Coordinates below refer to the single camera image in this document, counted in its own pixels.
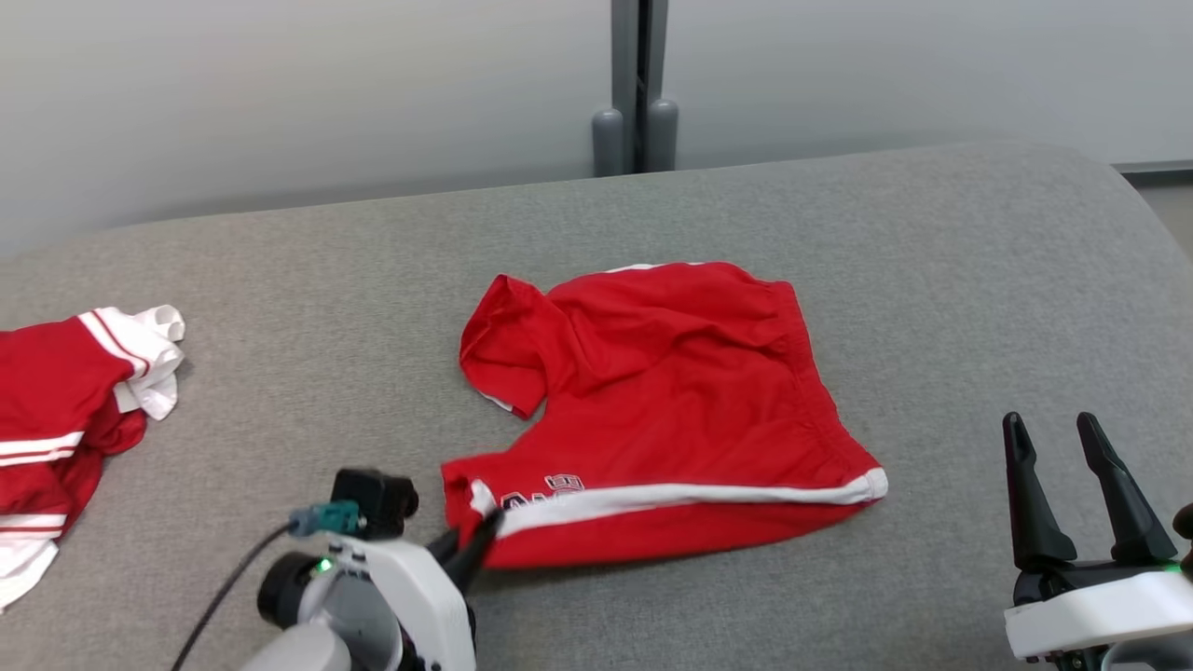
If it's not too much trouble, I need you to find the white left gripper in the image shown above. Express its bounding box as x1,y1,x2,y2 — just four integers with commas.
322,510,506,671

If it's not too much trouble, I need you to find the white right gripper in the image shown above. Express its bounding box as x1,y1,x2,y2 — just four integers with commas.
1002,411,1193,671

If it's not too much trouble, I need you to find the red shorts white stripe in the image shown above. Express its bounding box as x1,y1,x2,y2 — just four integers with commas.
440,261,889,570

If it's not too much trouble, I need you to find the red basketball jersey white trim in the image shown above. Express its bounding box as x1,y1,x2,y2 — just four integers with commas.
0,305,186,613

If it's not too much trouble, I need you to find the left camera cable teal plug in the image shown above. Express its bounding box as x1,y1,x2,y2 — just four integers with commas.
171,500,364,671

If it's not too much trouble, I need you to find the aluminium partition post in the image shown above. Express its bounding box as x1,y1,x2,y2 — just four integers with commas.
592,0,679,178

